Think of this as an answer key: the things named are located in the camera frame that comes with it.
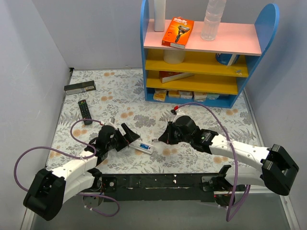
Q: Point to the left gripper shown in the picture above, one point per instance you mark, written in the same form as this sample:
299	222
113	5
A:
122	138

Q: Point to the orange razor box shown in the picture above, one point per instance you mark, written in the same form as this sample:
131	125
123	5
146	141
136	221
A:
178	33

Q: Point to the blue battery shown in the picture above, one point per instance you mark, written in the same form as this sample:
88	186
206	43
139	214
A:
144	146

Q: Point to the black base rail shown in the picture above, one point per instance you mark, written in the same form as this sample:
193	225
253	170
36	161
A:
165	187

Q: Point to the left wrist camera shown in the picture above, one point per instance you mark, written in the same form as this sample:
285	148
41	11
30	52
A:
111	123

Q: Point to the green soap pack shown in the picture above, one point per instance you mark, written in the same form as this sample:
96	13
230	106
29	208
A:
213	96

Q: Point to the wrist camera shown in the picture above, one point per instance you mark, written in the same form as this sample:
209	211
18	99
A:
177	112
111	123

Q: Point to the white cylinder roll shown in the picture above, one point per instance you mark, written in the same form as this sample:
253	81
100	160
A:
174	56

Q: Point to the black remote control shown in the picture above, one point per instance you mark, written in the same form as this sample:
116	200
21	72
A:
85	112

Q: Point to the white remote control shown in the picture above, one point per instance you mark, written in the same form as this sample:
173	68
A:
136	145

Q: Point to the blue white cup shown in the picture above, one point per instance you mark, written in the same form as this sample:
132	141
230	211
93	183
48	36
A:
227	59

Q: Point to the floral table cloth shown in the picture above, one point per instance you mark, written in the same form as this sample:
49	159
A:
120	94

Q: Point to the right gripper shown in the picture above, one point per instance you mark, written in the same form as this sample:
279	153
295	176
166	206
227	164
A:
172	133

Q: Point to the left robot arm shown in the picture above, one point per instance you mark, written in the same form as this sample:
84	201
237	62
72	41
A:
51	189

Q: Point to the black rectangular box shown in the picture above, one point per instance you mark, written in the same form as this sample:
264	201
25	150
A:
80	87

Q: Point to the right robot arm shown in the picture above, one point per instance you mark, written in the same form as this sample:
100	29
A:
271	167

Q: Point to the blue yellow pink shelf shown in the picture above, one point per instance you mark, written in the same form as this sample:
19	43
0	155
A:
250	41

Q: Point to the red white book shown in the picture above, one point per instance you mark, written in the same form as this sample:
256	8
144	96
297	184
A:
167	76

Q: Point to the white tall bottle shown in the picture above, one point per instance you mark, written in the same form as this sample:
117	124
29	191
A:
159	15

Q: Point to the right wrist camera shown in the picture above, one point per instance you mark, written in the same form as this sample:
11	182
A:
177	112

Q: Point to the clear plastic water bottle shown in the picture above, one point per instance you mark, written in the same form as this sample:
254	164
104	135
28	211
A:
212	19

